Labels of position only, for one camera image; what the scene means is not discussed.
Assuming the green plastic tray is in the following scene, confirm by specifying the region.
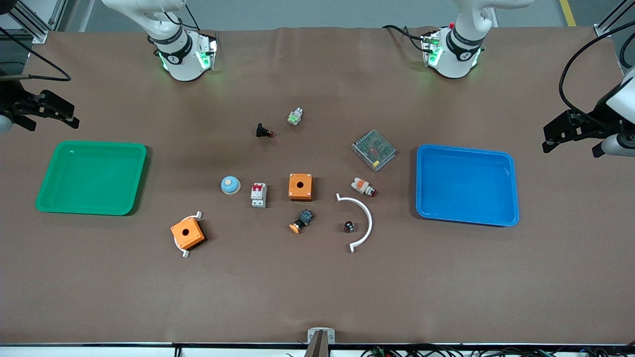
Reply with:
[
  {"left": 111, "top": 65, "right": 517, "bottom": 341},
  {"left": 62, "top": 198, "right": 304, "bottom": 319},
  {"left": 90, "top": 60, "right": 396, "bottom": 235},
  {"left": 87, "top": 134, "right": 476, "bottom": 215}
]
[{"left": 35, "top": 141, "right": 148, "bottom": 216}]

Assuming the blue plastic tray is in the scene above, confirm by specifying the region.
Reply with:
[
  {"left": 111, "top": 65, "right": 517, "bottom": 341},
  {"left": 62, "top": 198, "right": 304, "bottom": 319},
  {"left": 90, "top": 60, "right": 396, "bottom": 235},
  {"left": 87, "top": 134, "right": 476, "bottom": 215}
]
[{"left": 416, "top": 144, "right": 520, "bottom": 227}]

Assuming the orange button box with brackets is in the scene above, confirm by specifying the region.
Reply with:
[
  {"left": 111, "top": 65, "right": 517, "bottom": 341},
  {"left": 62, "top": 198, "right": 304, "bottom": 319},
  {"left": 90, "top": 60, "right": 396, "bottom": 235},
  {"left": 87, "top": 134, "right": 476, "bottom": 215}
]
[{"left": 174, "top": 211, "right": 204, "bottom": 259}]

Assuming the metal mesh power supply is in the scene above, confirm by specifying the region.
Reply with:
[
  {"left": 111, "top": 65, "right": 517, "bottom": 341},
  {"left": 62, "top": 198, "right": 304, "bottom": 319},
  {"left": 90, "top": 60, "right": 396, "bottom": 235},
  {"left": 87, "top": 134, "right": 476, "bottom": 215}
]
[{"left": 351, "top": 129, "right": 397, "bottom": 172}]

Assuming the orange head push button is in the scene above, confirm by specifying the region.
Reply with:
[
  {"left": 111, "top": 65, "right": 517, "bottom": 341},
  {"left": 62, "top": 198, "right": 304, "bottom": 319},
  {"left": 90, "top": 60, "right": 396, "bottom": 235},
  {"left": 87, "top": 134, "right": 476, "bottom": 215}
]
[{"left": 289, "top": 209, "right": 315, "bottom": 234}]

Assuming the brown table mat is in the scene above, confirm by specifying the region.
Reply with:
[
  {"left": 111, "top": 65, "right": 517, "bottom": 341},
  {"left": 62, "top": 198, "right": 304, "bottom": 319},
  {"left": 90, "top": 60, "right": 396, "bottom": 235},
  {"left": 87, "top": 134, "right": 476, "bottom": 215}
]
[{"left": 0, "top": 25, "right": 635, "bottom": 345}]

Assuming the black cable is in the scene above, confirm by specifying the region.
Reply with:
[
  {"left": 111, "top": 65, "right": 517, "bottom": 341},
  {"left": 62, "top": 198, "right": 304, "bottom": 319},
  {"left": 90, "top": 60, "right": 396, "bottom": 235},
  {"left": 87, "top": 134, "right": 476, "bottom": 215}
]
[
  {"left": 0, "top": 26, "right": 72, "bottom": 82},
  {"left": 381, "top": 24, "right": 430, "bottom": 53},
  {"left": 559, "top": 21, "right": 635, "bottom": 127}
]

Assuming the aluminium frame profile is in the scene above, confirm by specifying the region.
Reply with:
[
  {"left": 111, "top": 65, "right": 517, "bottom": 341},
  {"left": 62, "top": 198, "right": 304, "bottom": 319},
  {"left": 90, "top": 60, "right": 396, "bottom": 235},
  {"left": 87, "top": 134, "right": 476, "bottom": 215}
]
[{"left": 0, "top": 0, "right": 67, "bottom": 45}]

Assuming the orange white red switch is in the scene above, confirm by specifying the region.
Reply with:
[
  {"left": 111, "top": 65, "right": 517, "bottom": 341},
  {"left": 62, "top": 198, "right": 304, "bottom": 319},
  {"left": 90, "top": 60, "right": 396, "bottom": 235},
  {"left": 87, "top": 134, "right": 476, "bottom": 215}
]
[{"left": 351, "top": 178, "right": 378, "bottom": 197}]

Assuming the white curved bracket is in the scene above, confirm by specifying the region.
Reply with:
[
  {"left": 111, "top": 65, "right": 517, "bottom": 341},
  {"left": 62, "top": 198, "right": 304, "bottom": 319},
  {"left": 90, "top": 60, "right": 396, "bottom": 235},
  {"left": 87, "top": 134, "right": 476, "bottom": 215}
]
[{"left": 336, "top": 193, "right": 373, "bottom": 254}]

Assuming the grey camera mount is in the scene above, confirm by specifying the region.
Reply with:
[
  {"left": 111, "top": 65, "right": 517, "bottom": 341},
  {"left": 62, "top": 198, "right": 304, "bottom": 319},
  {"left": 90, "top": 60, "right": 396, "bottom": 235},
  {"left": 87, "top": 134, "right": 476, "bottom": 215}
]
[{"left": 304, "top": 327, "right": 336, "bottom": 357}]

